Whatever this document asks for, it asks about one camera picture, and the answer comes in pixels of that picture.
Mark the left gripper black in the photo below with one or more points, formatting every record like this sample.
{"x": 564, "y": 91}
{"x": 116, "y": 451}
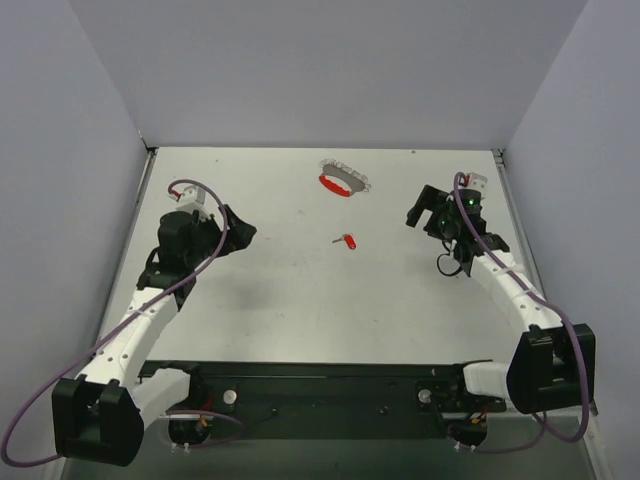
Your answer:
{"x": 223, "y": 229}

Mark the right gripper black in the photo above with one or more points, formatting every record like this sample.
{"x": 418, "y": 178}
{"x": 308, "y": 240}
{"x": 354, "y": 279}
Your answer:
{"x": 429, "y": 209}

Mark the small key red cap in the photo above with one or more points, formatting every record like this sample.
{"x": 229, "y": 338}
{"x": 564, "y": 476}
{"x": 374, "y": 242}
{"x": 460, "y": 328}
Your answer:
{"x": 348, "y": 239}

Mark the metal key holder red handle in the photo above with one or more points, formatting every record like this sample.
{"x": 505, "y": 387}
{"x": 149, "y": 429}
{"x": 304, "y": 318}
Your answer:
{"x": 342, "y": 180}

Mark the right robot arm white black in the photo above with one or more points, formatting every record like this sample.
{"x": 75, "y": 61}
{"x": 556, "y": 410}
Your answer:
{"x": 553, "y": 364}

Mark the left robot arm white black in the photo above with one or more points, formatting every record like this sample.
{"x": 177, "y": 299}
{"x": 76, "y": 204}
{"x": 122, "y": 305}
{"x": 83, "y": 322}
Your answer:
{"x": 101, "y": 415}

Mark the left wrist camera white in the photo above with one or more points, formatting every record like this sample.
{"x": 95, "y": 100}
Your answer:
{"x": 191, "y": 199}

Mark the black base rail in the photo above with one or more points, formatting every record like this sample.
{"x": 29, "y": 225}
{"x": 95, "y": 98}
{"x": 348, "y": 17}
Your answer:
{"x": 310, "y": 401}

